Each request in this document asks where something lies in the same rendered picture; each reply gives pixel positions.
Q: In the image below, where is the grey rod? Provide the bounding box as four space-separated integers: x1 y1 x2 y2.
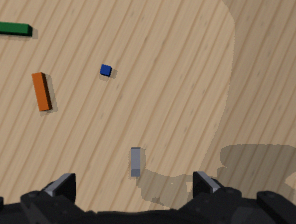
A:
131 147 140 177

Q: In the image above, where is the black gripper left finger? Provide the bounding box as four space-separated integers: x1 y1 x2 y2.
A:
0 173 98 224

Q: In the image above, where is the green rod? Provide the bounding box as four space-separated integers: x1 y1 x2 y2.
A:
0 22 33 37

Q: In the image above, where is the orange rod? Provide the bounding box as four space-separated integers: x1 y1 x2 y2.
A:
32 72 53 111

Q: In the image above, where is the small blue block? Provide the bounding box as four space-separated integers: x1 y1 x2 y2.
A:
100 64 112 77

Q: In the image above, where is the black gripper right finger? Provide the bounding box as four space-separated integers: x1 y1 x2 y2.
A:
162 171 296 224

